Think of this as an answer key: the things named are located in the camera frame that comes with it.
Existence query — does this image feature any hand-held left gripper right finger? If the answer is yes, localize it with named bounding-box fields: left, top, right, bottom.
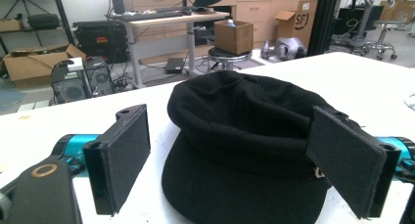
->
left=305, top=105, right=401, bottom=220

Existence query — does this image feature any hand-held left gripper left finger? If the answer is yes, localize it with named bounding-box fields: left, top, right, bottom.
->
left=82, top=103, right=152, bottom=217

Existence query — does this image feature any black cap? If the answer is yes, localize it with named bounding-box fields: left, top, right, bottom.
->
left=161, top=69, right=366, bottom=224

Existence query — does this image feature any black computer tower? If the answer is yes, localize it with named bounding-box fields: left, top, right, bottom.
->
left=50, top=56, right=115, bottom=105

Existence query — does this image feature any black equipment case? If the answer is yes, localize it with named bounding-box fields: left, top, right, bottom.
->
left=71, top=20, right=129, bottom=64

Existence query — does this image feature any chrome rolling stool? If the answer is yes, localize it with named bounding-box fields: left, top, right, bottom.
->
left=362, top=20, right=402, bottom=61

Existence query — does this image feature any large open cardboard box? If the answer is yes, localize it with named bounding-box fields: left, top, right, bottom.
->
left=2, top=43, right=87, bottom=89

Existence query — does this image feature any grey robot head shell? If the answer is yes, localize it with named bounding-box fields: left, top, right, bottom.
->
left=260, top=36, right=308, bottom=62

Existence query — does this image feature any wooden standing desk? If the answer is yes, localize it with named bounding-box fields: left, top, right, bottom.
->
left=106, top=9, right=231, bottom=89

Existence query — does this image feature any black metal column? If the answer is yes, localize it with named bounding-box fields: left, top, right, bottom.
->
left=306, top=0, right=342, bottom=57

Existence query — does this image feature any round black stool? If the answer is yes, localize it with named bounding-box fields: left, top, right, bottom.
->
left=207, top=46, right=254, bottom=71

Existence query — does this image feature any printed tall cardboard box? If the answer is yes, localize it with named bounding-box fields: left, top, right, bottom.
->
left=275, top=0, right=318, bottom=50

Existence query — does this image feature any black monitor stand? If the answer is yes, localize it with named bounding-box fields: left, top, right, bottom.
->
left=111, top=0, right=126, bottom=15

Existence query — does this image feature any black bag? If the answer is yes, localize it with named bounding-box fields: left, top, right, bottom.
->
left=26, top=13, right=62, bottom=30

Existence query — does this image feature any small brown cardboard box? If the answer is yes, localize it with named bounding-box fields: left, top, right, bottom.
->
left=213, top=19, right=254, bottom=56

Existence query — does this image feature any black metal shelf rack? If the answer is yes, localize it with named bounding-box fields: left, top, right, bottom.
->
left=0, top=0, right=75, bottom=56

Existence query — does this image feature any flat cardboard box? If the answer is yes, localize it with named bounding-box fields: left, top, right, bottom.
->
left=0, top=18, right=25, bottom=32

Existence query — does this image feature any wooden drawer cabinet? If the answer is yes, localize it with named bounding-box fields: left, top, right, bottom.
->
left=129, top=0, right=313, bottom=66

